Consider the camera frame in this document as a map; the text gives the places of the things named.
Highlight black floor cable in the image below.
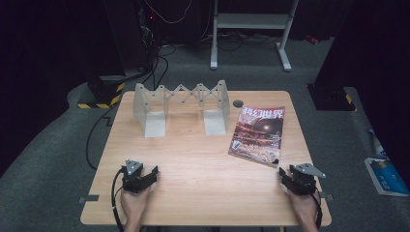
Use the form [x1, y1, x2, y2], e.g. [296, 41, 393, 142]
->
[84, 44, 170, 172]

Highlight black cables under stand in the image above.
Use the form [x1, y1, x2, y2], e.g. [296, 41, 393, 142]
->
[218, 31, 282, 52]

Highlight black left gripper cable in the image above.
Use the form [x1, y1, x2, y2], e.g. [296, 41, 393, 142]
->
[110, 166, 128, 232]

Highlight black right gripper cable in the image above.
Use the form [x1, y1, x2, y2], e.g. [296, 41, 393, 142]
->
[309, 190, 324, 231]

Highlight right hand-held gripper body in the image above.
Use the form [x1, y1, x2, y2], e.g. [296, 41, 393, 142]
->
[287, 162, 327, 196]

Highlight person's left hand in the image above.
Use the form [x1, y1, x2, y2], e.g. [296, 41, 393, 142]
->
[119, 186, 153, 226]

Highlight grey metal expandable book rack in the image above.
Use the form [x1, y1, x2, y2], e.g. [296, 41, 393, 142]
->
[132, 79, 232, 139]

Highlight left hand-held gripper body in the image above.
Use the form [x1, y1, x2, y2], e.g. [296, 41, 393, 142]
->
[121, 159, 150, 194]

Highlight white and blue wrapper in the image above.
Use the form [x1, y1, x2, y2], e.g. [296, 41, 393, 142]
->
[367, 128, 390, 160]

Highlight person's right hand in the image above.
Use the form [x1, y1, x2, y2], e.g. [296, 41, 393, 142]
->
[286, 188, 321, 226]

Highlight white hanging cable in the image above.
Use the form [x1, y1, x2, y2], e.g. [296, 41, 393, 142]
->
[143, 0, 193, 25]

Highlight blue and white book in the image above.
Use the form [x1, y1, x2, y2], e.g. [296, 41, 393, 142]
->
[364, 156, 410, 198]

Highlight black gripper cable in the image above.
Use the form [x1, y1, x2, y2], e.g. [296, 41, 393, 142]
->
[309, 190, 324, 231]
[110, 166, 128, 232]

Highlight red glossy magazine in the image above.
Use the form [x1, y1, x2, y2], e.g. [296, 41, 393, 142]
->
[227, 104, 286, 169]

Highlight black yellow striped stand base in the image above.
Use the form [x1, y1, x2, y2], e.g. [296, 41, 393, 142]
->
[76, 74, 127, 110]

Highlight white metal stand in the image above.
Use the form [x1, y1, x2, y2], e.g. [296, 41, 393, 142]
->
[209, 0, 300, 73]

